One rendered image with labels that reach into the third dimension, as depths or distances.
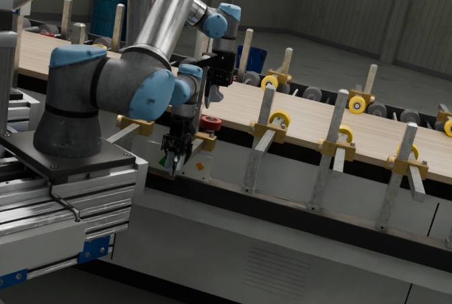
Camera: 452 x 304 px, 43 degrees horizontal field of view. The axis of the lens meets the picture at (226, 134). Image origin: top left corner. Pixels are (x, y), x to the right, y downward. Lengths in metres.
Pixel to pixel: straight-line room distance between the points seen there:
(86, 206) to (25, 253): 0.25
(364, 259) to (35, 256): 1.36
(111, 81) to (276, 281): 1.52
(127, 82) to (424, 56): 11.64
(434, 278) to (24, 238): 1.54
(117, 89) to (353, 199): 1.35
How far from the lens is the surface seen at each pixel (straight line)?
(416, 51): 12.75
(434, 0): 12.68
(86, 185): 1.34
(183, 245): 2.55
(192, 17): 1.76
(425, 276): 2.25
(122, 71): 1.22
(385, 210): 2.12
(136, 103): 1.20
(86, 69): 1.24
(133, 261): 2.67
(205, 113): 2.31
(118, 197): 1.42
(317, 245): 2.20
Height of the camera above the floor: 1.51
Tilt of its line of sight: 17 degrees down
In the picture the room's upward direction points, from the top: 12 degrees clockwise
